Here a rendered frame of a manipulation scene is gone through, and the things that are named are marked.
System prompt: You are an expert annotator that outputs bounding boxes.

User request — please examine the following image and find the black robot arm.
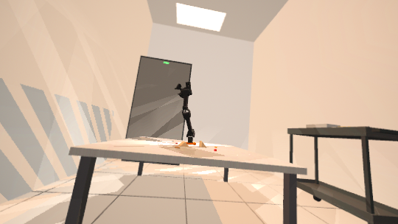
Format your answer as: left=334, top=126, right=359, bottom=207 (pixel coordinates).
left=179, top=82, right=195, bottom=143

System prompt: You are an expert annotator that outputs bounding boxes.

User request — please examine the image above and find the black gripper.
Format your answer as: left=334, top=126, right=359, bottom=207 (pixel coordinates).
left=175, top=83, right=184, bottom=91

